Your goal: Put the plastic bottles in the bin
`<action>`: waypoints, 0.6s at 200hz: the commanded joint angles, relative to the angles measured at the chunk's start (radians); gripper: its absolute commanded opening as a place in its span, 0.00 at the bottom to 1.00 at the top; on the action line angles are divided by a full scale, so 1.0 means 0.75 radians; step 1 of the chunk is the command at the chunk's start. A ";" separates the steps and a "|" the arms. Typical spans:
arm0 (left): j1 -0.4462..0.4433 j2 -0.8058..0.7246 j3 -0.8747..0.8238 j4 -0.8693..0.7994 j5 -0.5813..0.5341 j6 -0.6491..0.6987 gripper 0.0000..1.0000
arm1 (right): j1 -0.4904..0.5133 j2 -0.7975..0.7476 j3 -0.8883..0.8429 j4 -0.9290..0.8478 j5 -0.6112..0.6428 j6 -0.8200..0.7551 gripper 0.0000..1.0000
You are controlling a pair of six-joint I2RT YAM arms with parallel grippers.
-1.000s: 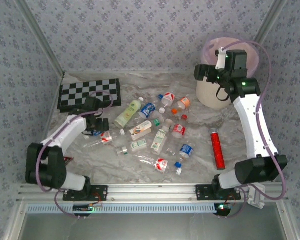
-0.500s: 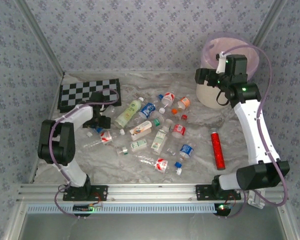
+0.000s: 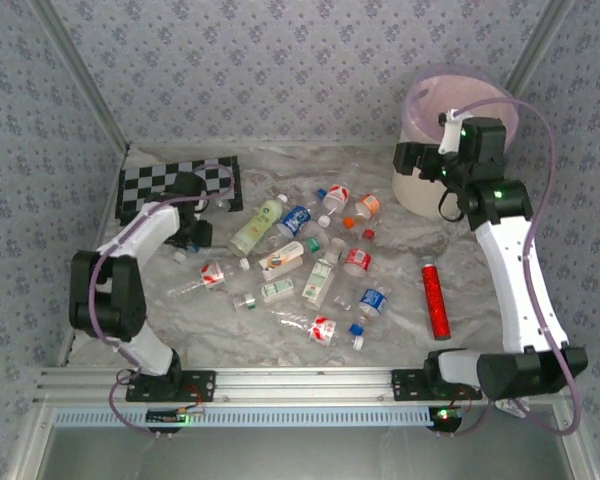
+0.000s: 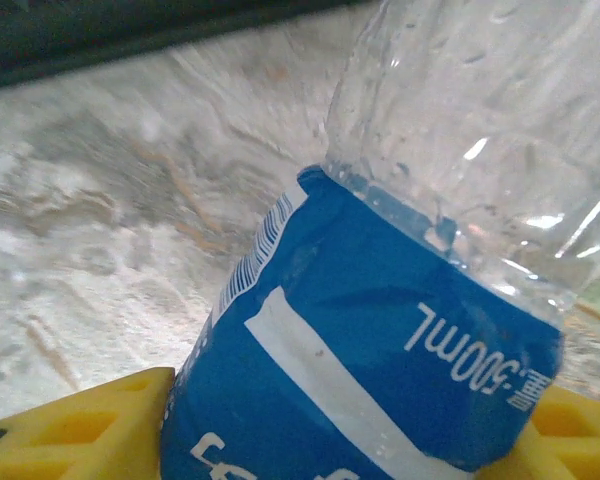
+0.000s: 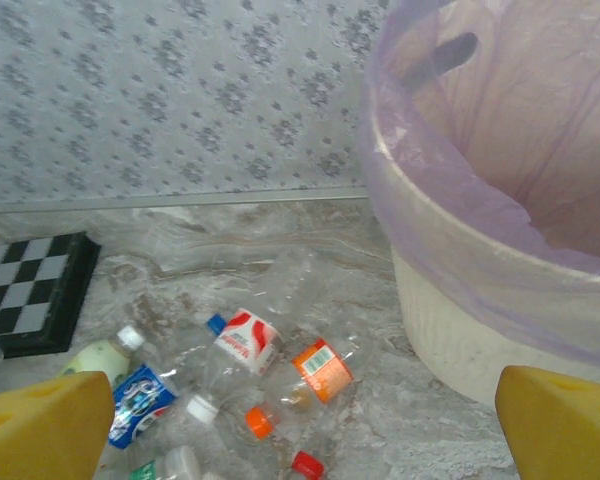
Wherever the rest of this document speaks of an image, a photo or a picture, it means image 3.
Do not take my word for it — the red glitter tube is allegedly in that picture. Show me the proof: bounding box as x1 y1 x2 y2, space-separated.
419 254 452 341

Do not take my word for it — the red label red-capped bottle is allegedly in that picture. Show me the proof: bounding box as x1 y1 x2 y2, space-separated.
341 227 377 279

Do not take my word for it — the aluminium mounting rail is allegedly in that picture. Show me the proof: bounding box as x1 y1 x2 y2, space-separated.
33 367 579 406

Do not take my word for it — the aluminium frame post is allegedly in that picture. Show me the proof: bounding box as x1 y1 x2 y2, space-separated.
29 0 132 154
504 0 579 96

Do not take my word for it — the right circuit board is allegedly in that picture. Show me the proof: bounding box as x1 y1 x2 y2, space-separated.
427 405 464 433

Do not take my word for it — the left circuit board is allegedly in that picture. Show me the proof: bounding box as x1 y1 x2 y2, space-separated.
144 407 190 427

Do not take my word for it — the circuit board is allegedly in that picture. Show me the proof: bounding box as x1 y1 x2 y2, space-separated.
144 407 190 427
427 405 464 433

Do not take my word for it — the beige bin with pink liner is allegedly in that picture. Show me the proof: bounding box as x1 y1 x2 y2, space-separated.
390 63 521 220

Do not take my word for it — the pale green label bottle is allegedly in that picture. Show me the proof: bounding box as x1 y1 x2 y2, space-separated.
228 193 289 255

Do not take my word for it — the blue label blue-capped bottle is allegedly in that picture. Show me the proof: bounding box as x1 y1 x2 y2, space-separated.
348 284 393 337

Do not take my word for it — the white-capped small clear bottle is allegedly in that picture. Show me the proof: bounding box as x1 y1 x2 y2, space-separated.
172 243 202 265

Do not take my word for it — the black right gripper cable loop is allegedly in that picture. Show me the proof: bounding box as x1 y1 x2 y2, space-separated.
438 189 464 222

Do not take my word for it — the crushed blue label bottle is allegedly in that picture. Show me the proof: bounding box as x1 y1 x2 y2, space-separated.
276 204 313 238

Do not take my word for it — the black grey chessboard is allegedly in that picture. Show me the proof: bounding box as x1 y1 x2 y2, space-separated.
114 154 245 227

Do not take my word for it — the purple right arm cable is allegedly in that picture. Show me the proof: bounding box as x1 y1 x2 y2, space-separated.
437 97 581 439

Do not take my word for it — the grey slotted cable duct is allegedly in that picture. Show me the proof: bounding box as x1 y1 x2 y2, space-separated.
54 405 434 429

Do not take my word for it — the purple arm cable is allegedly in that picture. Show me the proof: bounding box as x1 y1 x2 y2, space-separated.
87 163 236 437
437 97 581 439

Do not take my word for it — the white plastic holder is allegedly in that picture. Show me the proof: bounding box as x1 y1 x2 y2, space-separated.
496 397 530 419

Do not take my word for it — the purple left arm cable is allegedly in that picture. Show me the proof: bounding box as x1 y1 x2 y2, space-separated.
87 163 236 437

